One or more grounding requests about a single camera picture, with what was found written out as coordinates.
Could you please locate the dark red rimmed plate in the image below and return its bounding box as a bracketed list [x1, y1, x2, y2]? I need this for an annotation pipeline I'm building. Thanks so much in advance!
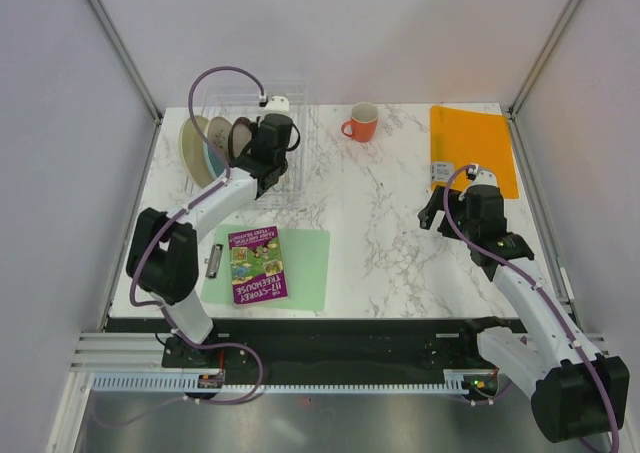
[227, 117, 253, 171]

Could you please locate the watermelon pattern plate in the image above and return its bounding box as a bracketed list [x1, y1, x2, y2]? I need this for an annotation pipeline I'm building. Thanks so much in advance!
[268, 159, 289, 194]

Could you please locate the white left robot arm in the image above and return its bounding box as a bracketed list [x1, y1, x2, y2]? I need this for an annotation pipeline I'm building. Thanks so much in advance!
[126, 113, 297, 366]

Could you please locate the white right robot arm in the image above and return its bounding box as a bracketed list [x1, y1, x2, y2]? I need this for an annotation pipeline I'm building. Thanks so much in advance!
[418, 185, 630, 452]

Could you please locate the blue white floral plate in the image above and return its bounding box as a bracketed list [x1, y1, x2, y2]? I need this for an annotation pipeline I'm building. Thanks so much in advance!
[204, 116, 232, 179]

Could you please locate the orange plastic folder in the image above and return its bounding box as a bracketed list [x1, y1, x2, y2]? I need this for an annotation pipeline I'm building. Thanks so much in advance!
[430, 105, 519, 200]

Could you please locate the cream green plate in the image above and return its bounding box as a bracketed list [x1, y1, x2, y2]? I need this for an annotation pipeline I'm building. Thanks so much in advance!
[178, 118, 214, 188]

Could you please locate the green clipboard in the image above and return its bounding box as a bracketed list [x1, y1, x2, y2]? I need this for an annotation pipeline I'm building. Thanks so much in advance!
[201, 225, 330, 312]

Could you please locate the purple treehouse book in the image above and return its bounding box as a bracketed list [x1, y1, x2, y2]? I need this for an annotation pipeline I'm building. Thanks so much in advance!
[228, 226, 289, 307]

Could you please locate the orange ceramic mug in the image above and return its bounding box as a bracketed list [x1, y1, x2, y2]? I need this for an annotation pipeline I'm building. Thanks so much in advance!
[341, 102, 379, 143]

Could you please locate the clear wire dish rack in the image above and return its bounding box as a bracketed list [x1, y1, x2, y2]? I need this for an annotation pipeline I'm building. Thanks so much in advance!
[194, 75, 317, 210]

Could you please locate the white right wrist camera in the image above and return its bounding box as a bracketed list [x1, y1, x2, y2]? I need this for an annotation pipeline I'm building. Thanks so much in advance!
[465, 164, 498, 188]

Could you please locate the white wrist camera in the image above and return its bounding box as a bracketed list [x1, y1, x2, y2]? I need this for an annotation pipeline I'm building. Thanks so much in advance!
[259, 95, 290, 116]
[465, 164, 498, 188]

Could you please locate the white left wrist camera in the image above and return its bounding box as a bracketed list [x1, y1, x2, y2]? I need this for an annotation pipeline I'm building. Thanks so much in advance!
[259, 95, 290, 116]

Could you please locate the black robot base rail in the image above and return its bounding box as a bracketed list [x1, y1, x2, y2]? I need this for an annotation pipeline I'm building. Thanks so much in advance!
[162, 317, 525, 385]

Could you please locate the white slotted cable duct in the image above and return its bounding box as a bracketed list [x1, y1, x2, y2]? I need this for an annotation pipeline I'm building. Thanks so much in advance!
[91, 370, 479, 395]

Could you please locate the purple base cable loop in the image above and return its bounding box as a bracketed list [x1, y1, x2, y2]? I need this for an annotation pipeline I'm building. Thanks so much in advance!
[182, 342, 267, 405]

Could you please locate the right aluminium frame post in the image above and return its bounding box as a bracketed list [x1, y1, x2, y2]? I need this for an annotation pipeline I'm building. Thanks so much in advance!
[505, 0, 584, 121]

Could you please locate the aluminium frame post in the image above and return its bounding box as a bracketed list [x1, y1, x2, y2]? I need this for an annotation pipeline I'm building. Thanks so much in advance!
[505, 0, 584, 121]
[83, 0, 163, 126]

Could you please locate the left aluminium frame post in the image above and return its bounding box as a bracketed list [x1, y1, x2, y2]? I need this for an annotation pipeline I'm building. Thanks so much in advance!
[83, 0, 163, 126]

